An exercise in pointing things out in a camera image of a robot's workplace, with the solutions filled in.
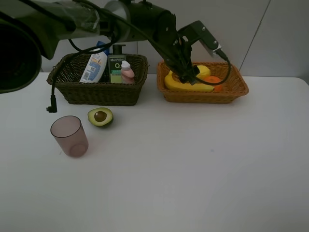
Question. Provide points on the yellow lemon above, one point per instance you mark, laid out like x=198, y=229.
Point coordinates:
x=204, y=72

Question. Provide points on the yellow banana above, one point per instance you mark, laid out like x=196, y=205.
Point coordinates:
x=174, y=85

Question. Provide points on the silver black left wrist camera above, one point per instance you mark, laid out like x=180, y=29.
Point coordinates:
x=197, y=32

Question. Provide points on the halved avocado with pit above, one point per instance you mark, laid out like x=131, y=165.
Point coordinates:
x=100, y=117

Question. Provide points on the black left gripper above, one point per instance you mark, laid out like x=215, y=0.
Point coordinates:
x=174, y=55

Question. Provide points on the pink bottle white cap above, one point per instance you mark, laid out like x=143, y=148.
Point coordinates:
x=127, y=74

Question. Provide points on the dark green pump bottle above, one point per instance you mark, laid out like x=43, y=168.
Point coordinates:
x=115, y=61

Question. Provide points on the translucent pink plastic cup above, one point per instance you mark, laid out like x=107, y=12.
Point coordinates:
x=70, y=135

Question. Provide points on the white bottle blue cap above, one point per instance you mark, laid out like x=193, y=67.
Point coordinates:
x=95, y=67

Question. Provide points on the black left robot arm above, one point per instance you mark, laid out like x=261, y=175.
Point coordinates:
x=31, y=30

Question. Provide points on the dark brown wicker basket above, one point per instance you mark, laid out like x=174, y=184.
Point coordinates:
x=69, y=71

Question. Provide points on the orange wicker basket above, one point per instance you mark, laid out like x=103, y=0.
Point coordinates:
x=233, y=88

